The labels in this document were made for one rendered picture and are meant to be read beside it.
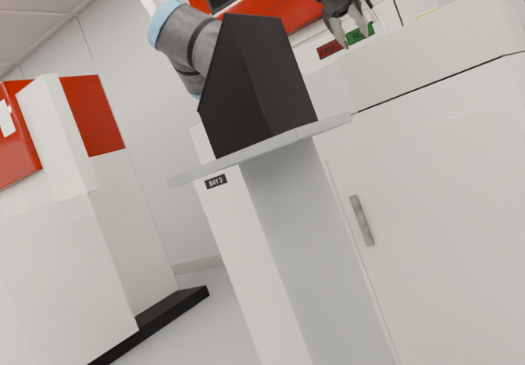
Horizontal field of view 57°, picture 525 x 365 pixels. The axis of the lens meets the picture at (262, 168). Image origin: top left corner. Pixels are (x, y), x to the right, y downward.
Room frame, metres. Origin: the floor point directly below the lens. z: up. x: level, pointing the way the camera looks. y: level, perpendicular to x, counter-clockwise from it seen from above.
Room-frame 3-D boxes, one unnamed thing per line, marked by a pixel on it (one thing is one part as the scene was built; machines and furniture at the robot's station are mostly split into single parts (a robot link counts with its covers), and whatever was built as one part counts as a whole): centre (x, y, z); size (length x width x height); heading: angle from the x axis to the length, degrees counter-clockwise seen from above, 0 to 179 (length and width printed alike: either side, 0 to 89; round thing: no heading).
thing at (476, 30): (1.37, -0.60, 0.89); 0.62 x 0.35 x 0.14; 145
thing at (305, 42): (1.97, -0.31, 1.02); 0.81 x 0.03 x 0.40; 55
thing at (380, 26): (1.44, -0.47, 1.03); 0.06 x 0.04 x 0.13; 145
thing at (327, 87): (1.42, -0.07, 0.89); 0.55 x 0.09 x 0.14; 55
